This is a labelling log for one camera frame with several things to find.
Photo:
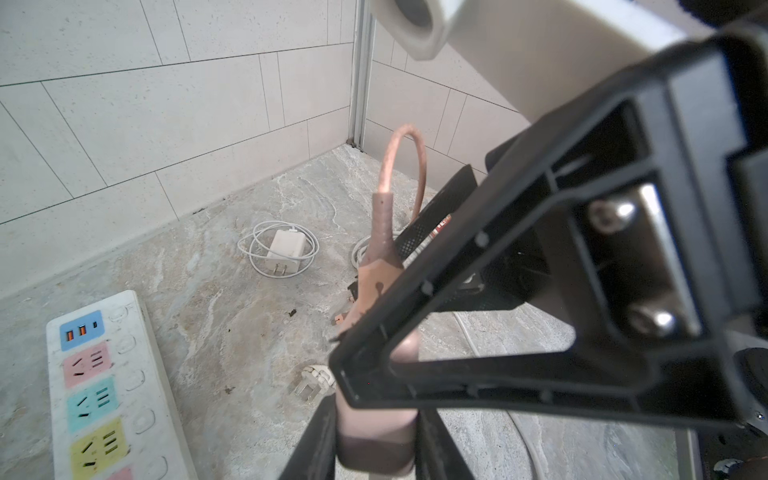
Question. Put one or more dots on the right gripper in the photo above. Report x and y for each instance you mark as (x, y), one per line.
(671, 237)

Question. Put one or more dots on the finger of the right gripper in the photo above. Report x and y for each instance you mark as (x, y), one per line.
(511, 242)

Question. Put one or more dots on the white charger with cable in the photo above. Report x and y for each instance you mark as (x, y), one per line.
(278, 249)

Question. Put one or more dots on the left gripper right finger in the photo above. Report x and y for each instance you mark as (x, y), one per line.
(436, 455)

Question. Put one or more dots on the long multicolour power strip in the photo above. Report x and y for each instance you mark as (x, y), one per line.
(113, 413)

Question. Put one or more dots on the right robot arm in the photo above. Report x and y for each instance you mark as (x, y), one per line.
(542, 56)

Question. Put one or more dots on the red card box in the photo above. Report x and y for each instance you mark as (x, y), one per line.
(440, 226)

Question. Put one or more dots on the pink charger plug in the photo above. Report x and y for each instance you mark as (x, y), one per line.
(376, 425)

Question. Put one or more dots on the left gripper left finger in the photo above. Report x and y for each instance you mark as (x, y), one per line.
(314, 457)

